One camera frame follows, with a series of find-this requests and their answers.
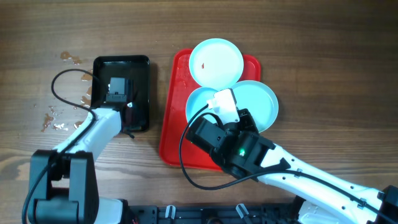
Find white plate with red speck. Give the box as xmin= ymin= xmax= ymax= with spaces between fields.
xmin=188 ymin=38 xmax=244 ymax=91

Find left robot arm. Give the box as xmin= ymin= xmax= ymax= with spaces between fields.
xmin=21 ymin=108 xmax=134 ymax=223

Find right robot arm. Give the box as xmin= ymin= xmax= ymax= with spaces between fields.
xmin=215 ymin=128 xmax=397 ymax=223

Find black water tray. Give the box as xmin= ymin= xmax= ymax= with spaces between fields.
xmin=90 ymin=55 xmax=150 ymax=132

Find red plastic tray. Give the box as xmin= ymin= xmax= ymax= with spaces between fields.
xmin=159 ymin=48 xmax=262 ymax=172

